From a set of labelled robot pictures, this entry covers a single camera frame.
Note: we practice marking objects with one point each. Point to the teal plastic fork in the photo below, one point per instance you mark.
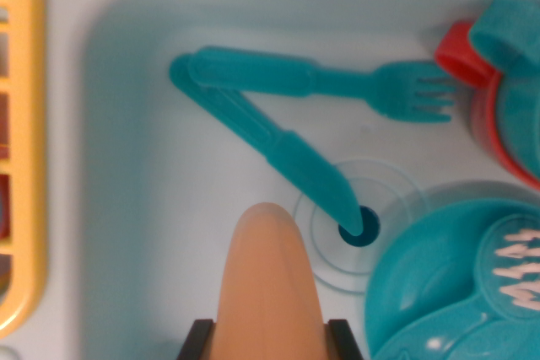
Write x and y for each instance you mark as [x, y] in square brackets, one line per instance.
[261, 73]

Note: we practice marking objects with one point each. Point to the light blue toy sink unit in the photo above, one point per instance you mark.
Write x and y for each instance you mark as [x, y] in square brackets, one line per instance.
[147, 166]

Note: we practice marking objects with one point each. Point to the red plastic mug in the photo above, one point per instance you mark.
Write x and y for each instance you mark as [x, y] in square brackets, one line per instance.
[455, 52]

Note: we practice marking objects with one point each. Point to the teal plastic mug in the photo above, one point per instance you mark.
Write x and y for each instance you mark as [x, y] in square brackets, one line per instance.
[519, 103]

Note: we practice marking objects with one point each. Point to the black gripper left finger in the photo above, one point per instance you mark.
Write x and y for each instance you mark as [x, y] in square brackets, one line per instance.
[198, 343]

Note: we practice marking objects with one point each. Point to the teal plastic plate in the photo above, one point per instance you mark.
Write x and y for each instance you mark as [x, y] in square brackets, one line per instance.
[413, 259]

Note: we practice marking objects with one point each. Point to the teal dish brush white bristles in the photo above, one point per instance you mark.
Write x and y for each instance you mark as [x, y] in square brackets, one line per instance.
[489, 259]

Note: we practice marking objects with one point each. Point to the teal plastic knife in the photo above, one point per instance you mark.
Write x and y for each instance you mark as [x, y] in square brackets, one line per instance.
[304, 162]

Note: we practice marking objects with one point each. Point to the yellow plastic dish rack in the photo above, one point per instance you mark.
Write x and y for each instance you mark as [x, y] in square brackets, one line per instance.
[36, 124]

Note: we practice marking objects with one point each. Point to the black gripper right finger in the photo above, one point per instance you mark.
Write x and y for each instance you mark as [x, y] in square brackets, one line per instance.
[343, 343]

